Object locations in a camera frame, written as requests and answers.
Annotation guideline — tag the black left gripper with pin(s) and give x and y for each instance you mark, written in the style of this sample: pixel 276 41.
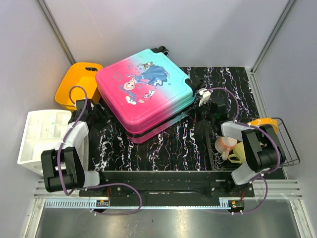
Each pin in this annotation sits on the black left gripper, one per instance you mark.
pixel 105 116

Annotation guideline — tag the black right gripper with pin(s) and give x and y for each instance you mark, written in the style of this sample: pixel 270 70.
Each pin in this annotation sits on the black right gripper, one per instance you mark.
pixel 197 109

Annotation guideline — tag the teal and pink kids suitcase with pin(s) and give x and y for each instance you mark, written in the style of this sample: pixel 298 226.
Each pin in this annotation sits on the teal and pink kids suitcase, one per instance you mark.
pixel 147 92

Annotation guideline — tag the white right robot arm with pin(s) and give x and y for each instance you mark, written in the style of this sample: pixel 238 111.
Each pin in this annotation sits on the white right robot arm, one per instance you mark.
pixel 262 147

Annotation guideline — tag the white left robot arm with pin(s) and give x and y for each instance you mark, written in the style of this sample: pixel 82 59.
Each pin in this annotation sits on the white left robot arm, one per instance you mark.
pixel 65 167

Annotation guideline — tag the black marble pattern mat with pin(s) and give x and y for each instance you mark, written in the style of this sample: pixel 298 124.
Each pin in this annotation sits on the black marble pattern mat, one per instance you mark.
pixel 181 147

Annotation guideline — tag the pink plastic cup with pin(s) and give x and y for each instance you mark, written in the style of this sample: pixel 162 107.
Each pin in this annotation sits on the pink plastic cup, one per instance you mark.
pixel 224 145

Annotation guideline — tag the orange plastic basket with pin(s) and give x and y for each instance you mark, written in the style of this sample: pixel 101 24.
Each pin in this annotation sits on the orange plastic basket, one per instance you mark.
pixel 80 79

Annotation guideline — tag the yellow-green plastic cup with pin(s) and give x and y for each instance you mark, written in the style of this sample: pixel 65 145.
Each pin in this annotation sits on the yellow-green plastic cup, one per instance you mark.
pixel 238 154

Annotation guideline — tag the white compartment organizer box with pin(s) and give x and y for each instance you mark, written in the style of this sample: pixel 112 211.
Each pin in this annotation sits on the white compartment organizer box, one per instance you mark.
pixel 45 130

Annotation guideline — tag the black wire dish rack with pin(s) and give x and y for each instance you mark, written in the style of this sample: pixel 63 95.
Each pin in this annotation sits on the black wire dish rack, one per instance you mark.
pixel 216 163

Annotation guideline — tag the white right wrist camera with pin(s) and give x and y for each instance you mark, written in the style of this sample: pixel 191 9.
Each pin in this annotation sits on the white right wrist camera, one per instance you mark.
pixel 204 95

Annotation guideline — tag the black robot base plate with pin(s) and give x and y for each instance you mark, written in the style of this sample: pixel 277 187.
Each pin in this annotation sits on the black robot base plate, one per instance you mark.
pixel 206 183

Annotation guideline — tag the aluminium slotted rail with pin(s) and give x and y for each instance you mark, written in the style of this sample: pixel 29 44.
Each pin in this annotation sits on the aluminium slotted rail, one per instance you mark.
pixel 124 198

